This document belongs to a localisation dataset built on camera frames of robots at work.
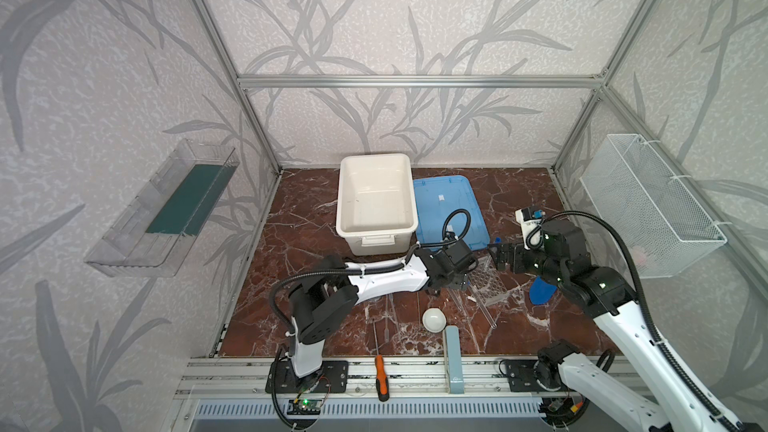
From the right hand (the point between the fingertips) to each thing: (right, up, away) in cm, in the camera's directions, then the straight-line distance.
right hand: (503, 235), depth 74 cm
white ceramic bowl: (-17, -25, +8) cm, 31 cm away
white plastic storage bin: (-35, +5, +35) cm, 50 cm away
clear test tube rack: (0, -16, +15) cm, 22 cm away
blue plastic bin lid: (-13, +9, +36) cm, 40 cm away
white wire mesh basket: (+29, +4, -13) cm, 32 cm away
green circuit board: (-49, -41, -3) cm, 64 cm away
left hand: (-9, -11, +11) cm, 18 cm away
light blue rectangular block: (-13, -33, -5) cm, 36 cm away
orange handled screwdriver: (-30, -36, -4) cm, 47 cm away
